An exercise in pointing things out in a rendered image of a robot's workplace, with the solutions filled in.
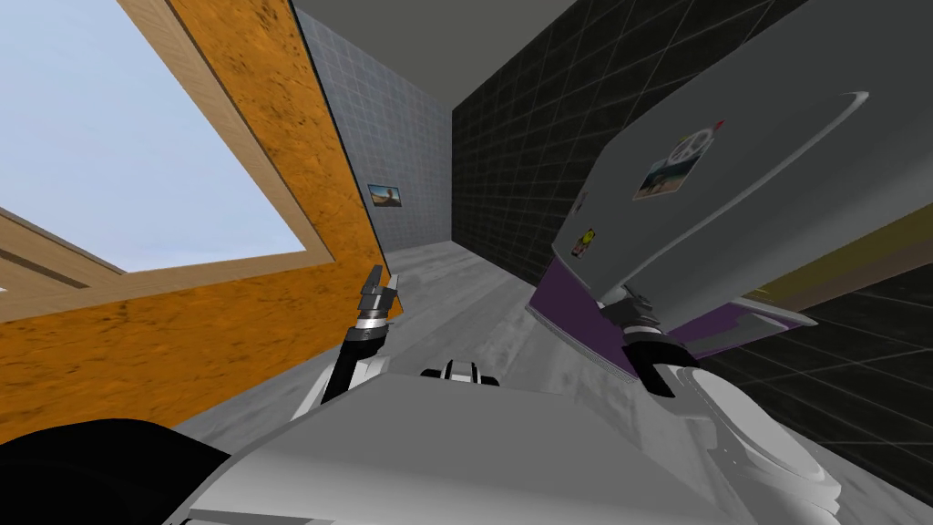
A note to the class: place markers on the wooden framed window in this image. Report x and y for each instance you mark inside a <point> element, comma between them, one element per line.
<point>109,146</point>

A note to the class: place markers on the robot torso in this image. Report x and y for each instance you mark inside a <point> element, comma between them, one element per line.
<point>452,452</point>

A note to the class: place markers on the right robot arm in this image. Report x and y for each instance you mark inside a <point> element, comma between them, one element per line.
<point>729,423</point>

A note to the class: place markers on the small wall picture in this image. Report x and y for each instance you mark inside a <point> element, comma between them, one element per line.
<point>385,196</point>

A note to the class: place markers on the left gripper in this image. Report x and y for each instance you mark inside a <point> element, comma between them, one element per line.
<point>375,300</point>

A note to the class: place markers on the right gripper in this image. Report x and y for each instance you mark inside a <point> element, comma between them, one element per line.
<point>628,310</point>

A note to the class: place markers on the grey fridge door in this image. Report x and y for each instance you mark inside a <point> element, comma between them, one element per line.
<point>678,211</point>

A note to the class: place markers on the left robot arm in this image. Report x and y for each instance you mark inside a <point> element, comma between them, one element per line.
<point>348,368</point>

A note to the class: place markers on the grey fridge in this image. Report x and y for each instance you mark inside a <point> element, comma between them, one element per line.
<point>765,182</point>

